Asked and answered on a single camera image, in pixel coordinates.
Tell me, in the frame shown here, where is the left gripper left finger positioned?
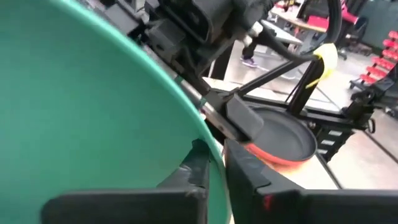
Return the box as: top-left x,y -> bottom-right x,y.
40,138 -> 213,224

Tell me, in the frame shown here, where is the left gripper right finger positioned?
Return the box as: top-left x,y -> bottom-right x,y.
223,138 -> 398,224

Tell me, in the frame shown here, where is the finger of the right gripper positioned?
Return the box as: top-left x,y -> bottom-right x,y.
147,18 -> 188,63
225,94 -> 266,142

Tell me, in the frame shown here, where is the dark grey plate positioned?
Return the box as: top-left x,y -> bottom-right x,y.
248,105 -> 318,162

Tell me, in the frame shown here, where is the teal plate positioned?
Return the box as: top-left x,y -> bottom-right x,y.
0,0 -> 233,224

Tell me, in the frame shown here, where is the orange plate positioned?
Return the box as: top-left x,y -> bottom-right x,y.
244,142 -> 313,167

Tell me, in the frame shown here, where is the person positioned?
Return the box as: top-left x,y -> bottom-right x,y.
239,40 -> 261,68

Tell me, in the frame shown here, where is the yellow tape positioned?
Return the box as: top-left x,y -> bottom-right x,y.
306,42 -> 339,90

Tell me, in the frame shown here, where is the wooden table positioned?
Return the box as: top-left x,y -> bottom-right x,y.
269,0 -> 330,34

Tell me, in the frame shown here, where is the rack of red bins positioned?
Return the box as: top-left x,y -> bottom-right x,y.
349,29 -> 398,91

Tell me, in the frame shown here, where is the red office chair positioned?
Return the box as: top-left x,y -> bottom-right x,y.
337,0 -> 361,60

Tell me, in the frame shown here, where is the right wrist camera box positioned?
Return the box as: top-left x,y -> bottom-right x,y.
161,0 -> 237,46

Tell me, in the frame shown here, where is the black bracket with white labels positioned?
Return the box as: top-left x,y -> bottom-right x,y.
313,127 -> 355,162

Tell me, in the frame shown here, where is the black cable loop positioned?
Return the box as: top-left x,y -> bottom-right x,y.
259,0 -> 343,62

